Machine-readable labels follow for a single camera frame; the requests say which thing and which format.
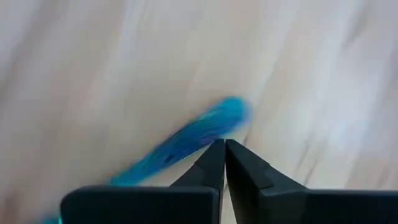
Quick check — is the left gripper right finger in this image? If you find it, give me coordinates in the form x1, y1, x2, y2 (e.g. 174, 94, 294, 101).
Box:
225, 139, 398, 224

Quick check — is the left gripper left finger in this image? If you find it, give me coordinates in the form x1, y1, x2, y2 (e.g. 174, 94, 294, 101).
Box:
60, 138, 225, 224

